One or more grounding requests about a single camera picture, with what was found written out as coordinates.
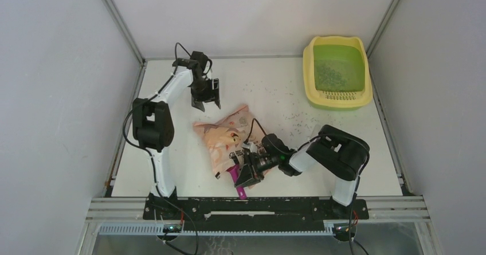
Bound aluminium front frame rail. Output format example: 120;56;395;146
85;197;430;236

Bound yellow green litter box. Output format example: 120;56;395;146
303;36;374;111

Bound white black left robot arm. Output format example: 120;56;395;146
131;51;221;219

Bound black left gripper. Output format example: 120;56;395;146
190;78;221;112

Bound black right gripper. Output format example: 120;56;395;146
234;152;280;190

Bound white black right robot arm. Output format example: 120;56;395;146
234;125;370;218

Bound magenta plastic scoop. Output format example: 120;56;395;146
227;165;248;200

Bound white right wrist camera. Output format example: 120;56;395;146
242;142;258;153

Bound pink cat litter bag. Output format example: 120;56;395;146
193;104;266;178

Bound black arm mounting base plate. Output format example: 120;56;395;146
143;196;370;233

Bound green litter pellets pile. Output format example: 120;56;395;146
314;60;347;92

